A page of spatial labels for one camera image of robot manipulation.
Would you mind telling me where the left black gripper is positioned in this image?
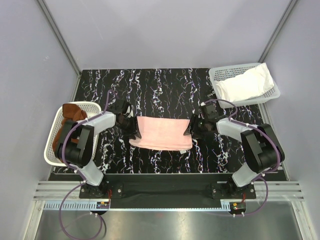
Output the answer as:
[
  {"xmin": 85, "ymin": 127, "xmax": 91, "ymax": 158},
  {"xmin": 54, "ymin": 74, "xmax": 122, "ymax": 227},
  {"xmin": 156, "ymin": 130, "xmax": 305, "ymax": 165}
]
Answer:
[{"xmin": 117, "ymin": 115, "xmax": 141, "ymax": 140}]

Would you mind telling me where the controller board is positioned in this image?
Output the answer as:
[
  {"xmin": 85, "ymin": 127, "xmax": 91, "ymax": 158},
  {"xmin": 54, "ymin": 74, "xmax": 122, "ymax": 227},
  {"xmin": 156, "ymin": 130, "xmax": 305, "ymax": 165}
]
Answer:
[
  {"xmin": 96, "ymin": 201, "xmax": 110, "ymax": 209},
  {"xmin": 230, "ymin": 201, "xmax": 247, "ymax": 213}
]

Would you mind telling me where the white basket with towels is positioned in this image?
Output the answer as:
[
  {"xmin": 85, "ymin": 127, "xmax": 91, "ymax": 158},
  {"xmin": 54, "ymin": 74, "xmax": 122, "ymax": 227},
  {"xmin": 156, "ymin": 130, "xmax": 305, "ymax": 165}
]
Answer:
[{"xmin": 43, "ymin": 101, "xmax": 102, "ymax": 168}]

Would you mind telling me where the empty white mesh basket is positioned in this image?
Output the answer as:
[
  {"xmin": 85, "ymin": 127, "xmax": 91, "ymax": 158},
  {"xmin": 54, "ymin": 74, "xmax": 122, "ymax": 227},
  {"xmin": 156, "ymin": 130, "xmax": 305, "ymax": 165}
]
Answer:
[{"xmin": 209, "ymin": 63, "xmax": 281, "ymax": 109}]

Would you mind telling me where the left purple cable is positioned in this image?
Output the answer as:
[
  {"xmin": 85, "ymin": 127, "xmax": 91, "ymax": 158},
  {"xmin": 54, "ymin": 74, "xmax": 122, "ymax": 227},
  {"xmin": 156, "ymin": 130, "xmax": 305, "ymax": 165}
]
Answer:
[{"xmin": 57, "ymin": 89, "xmax": 118, "ymax": 238}]

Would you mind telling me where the brown towel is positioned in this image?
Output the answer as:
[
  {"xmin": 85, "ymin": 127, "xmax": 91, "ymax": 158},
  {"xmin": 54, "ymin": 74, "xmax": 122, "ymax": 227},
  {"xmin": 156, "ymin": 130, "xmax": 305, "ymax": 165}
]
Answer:
[{"xmin": 52, "ymin": 103, "xmax": 88, "ymax": 151}]

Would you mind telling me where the slotted cable duct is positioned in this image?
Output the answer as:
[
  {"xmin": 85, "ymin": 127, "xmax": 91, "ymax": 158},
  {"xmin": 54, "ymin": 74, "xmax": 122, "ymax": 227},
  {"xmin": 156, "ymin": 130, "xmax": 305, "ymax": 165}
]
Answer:
[{"xmin": 43, "ymin": 201, "xmax": 108, "ymax": 211}]

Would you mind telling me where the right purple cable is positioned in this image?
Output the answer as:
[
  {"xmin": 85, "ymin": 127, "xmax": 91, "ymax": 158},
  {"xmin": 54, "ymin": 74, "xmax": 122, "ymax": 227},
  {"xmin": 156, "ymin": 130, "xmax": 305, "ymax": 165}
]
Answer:
[{"xmin": 199, "ymin": 98, "xmax": 283, "ymax": 216}]

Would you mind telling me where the purple cable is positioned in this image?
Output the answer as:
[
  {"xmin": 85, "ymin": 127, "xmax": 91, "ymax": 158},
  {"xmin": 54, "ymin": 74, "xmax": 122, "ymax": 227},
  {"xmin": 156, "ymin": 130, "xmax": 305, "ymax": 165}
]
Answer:
[
  {"xmin": 199, "ymin": 98, "xmax": 283, "ymax": 216},
  {"xmin": 57, "ymin": 89, "xmax": 118, "ymax": 238}
]

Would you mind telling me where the right controller board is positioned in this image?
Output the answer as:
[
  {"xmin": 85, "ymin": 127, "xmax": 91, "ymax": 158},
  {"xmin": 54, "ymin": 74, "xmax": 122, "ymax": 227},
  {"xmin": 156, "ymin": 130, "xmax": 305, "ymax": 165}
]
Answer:
[{"xmin": 230, "ymin": 201, "xmax": 247, "ymax": 213}]

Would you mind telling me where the left controller board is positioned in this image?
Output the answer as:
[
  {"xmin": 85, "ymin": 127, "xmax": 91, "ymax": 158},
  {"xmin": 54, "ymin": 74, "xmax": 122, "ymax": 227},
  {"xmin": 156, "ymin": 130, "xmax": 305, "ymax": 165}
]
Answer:
[{"xmin": 96, "ymin": 201, "xmax": 110, "ymax": 209}]

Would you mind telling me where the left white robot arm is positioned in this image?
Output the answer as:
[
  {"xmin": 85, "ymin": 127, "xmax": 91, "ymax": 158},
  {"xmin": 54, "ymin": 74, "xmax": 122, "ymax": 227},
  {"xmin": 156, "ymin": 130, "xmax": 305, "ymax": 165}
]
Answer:
[{"xmin": 53, "ymin": 99, "xmax": 142, "ymax": 198}]

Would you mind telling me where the black marble pattern mat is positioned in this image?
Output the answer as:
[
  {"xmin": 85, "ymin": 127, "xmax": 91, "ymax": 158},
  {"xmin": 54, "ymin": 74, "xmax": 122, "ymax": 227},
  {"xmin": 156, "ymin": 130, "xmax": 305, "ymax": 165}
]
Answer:
[{"xmin": 47, "ymin": 67, "xmax": 288, "ymax": 182}]

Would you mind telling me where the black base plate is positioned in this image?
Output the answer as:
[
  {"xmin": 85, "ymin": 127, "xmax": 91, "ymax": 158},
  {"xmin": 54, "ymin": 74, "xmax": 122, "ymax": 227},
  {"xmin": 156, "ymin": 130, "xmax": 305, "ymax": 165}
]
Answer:
[{"xmin": 79, "ymin": 173, "xmax": 256, "ymax": 200}]

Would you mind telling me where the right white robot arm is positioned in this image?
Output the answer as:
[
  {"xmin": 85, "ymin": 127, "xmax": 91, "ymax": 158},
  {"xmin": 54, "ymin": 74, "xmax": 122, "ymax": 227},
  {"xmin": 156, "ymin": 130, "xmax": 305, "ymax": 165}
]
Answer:
[{"xmin": 184, "ymin": 101, "xmax": 285, "ymax": 199}]

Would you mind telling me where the white towel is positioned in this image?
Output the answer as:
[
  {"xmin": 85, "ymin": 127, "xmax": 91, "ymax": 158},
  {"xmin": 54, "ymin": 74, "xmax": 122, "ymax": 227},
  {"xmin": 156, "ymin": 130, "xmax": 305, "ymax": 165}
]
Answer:
[{"xmin": 211, "ymin": 62, "xmax": 275, "ymax": 103}]

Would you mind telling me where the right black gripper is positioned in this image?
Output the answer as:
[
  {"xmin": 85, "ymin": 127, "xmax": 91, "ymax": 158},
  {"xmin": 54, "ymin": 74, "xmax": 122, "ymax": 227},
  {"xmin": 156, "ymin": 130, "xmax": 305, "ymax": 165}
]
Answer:
[{"xmin": 183, "ymin": 114, "xmax": 208, "ymax": 140}]

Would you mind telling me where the pink towel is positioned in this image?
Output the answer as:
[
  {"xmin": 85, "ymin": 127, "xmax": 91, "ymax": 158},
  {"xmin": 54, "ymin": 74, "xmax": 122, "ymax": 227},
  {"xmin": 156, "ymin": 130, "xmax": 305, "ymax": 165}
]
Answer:
[{"xmin": 129, "ymin": 116, "xmax": 193, "ymax": 151}]

